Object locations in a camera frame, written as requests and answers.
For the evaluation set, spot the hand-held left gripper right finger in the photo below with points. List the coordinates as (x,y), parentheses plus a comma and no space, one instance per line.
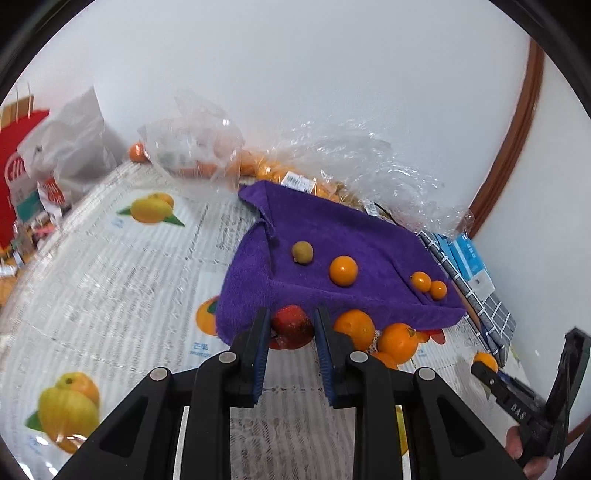
(325,360)

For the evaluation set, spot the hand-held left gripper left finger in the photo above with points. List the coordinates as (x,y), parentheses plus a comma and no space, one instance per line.
(260,355)

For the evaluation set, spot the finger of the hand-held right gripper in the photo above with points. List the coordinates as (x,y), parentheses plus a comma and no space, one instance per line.
(570,369)
(489,378)

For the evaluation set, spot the medium orange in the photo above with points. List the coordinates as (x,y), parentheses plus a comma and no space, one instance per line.
(485,361)
(344,271)

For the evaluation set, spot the small red apple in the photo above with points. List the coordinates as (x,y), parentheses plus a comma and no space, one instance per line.
(291,327)

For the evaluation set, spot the small orange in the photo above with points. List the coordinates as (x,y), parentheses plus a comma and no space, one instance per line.
(420,280)
(437,289)

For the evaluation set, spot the brown-green round fruit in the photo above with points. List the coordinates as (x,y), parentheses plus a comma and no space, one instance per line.
(302,253)

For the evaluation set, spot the purple towel-lined tray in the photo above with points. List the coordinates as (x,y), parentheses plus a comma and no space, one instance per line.
(351,249)

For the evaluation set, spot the person's right hand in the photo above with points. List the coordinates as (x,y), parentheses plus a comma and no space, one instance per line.
(515,445)

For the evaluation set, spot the grey checkered cloth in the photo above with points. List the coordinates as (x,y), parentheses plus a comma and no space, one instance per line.
(489,318)

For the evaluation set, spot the large orange with stem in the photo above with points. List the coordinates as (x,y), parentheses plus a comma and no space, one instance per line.
(398,340)

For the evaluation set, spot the white small card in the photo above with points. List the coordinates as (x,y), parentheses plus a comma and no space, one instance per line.
(479,281)

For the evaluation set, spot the blue cardboard box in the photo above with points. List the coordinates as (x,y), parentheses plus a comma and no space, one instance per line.
(471,258)

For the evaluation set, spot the fruit-printed plastic tablecloth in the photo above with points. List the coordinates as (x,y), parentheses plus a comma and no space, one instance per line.
(129,295)

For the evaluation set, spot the white price label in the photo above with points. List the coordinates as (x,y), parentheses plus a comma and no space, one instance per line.
(371,210)
(298,181)

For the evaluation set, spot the pile of bagged oranges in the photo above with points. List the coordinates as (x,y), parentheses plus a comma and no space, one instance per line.
(277,173)

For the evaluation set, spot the large clear plastic bag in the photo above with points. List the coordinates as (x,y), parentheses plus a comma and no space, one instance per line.
(369,157)

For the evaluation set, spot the small clear plastic bag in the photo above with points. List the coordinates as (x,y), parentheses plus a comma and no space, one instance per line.
(194,138)

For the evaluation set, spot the loose orange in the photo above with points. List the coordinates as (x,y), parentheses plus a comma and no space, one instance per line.
(136,152)

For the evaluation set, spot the wooden nightstand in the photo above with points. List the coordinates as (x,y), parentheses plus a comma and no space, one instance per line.
(9,288)

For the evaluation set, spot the white plastic shopping bag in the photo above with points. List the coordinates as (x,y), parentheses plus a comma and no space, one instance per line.
(69,147)

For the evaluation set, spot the red paper bag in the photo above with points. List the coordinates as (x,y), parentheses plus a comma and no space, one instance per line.
(16,184)

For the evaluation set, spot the brown wooden door frame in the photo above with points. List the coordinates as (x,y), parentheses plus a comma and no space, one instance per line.
(512,147)

